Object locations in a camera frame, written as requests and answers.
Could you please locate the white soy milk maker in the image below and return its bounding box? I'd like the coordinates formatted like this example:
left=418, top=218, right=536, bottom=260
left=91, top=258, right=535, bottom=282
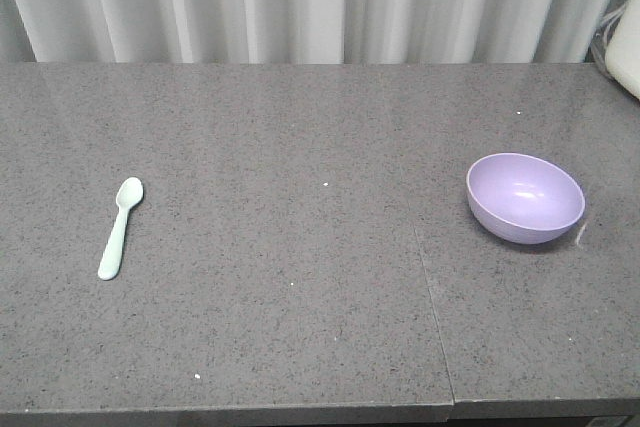
left=605, top=0, right=640, bottom=98

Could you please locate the pale green plastic spoon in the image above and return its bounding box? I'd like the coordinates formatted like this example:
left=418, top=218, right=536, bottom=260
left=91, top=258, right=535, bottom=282
left=97, top=177, right=144, bottom=281

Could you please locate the white pleated curtain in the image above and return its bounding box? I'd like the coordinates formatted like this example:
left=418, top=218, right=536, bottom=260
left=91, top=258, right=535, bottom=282
left=1, top=0, right=624, bottom=64

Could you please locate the purple plastic bowl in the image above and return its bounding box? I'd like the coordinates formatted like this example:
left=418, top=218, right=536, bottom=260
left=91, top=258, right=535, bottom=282
left=466, top=153, right=586, bottom=245

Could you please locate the white power cable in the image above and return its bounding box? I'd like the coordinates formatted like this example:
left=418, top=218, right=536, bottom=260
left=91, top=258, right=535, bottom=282
left=589, top=0, right=632, bottom=81

